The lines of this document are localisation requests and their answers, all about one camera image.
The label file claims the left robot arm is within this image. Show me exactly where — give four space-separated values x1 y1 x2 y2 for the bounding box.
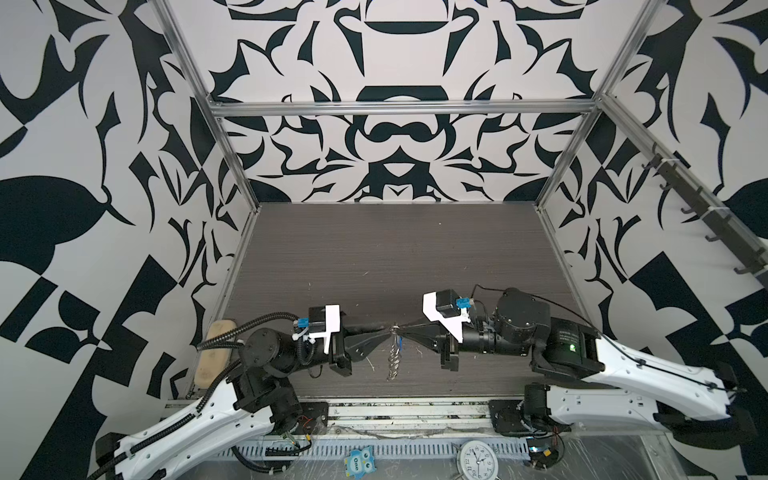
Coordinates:
89 327 391 479

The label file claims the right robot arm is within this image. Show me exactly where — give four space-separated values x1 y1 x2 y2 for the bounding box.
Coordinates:
395 288 758 450

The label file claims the blue owl toy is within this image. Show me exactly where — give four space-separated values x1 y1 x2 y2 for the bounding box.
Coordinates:
344 446 376 480

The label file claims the white analog clock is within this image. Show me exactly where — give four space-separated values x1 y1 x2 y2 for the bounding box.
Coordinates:
457 440 499 480

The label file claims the green circuit board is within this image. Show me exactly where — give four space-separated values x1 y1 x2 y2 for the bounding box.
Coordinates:
527 435 564 470

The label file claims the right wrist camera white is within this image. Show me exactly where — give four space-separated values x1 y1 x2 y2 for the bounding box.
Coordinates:
422 289 472 343

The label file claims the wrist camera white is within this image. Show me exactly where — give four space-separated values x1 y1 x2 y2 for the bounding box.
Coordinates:
422 289 472 343
292 304 341 355

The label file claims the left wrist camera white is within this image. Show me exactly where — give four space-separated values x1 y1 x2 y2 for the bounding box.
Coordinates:
292 304 341 355

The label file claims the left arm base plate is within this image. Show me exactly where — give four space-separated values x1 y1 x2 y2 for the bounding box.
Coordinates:
271 401 329 435

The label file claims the white slotted cable duct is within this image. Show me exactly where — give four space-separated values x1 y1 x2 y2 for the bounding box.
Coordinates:
239 437 529 462

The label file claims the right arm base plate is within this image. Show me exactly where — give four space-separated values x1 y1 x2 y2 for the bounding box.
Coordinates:
488 399 535 436

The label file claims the black corrugated cable hose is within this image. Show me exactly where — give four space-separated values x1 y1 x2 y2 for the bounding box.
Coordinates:
195 311 300 352

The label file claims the black coat hook rail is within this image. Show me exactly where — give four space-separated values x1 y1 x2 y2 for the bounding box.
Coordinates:
643 142 767 290

